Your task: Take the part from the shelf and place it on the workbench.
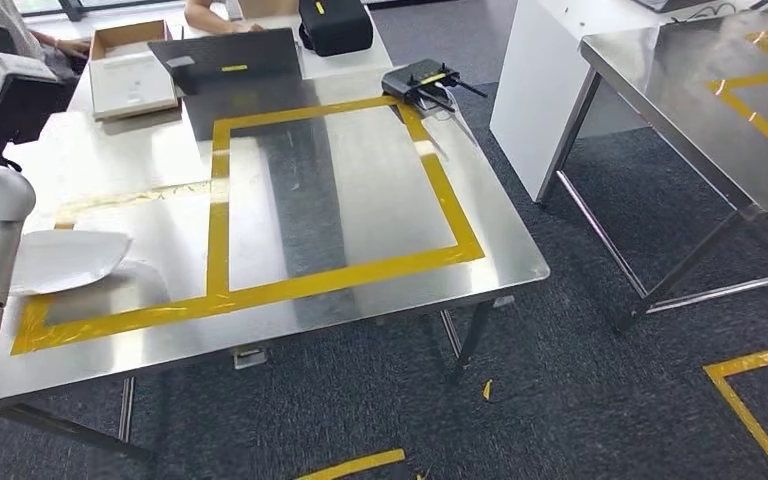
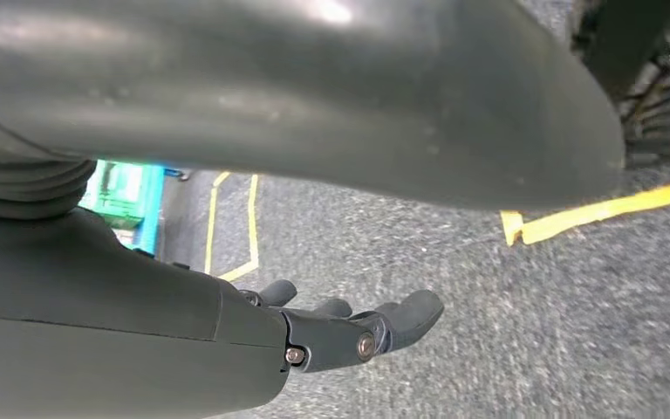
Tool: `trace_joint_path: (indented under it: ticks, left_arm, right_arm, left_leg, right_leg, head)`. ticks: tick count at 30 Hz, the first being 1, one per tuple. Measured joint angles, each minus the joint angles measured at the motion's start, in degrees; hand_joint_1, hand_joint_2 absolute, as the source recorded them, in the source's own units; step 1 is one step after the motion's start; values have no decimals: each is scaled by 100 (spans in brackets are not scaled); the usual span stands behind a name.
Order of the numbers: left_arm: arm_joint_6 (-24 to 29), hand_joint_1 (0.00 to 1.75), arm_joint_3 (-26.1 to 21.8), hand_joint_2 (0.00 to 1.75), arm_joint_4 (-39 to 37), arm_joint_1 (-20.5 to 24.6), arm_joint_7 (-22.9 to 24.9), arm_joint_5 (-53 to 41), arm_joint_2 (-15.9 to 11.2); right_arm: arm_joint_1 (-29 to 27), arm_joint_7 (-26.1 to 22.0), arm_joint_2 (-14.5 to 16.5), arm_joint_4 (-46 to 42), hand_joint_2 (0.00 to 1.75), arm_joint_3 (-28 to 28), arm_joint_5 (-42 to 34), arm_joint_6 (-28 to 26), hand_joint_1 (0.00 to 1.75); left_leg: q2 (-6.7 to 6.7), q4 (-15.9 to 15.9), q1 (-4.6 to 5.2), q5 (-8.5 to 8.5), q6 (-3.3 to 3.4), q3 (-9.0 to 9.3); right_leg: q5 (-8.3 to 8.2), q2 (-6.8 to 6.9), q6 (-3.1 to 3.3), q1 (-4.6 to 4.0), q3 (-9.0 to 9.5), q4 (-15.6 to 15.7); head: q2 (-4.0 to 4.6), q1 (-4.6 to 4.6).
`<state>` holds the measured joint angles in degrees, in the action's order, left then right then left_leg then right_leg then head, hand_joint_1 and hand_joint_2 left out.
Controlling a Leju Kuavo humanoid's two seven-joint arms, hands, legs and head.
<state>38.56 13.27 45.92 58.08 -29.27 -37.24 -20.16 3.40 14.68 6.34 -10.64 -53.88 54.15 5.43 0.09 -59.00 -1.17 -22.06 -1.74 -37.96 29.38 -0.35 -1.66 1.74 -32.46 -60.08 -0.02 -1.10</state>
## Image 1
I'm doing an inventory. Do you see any white curved plastic part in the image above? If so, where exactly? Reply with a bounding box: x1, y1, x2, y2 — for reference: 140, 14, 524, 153
8, 227, 134, 298

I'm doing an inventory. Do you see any stainless steel workbench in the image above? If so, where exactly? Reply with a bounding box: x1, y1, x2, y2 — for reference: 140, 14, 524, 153
535, 6, 768, 335
0, 69, 552, 464

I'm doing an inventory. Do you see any brown cardboard box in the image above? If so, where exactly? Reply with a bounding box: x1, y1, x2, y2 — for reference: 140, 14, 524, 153
88, 19, 174, 65

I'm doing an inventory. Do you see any white flat box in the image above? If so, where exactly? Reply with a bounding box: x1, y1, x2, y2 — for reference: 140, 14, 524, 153
88, 50, 182, 123

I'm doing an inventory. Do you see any black carry bag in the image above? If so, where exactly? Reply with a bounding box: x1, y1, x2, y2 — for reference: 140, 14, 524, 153
297, 0, 376, 58

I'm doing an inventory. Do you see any white office desk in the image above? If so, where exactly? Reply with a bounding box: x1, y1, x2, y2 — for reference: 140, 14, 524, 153
67, 0, 397, 115

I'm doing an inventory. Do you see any black router with antennas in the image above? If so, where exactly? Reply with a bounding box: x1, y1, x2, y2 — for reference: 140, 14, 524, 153
379, 57, 490, 115

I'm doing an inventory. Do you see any white panel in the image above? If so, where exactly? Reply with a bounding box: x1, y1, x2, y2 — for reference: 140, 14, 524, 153
488, 0, 768, 204

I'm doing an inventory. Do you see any grey laptop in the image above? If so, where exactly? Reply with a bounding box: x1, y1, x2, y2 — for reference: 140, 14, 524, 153
631, 0, 714, 15

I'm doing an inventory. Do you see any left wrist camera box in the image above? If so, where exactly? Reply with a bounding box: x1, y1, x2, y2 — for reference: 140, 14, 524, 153
0, 52, 69, 147

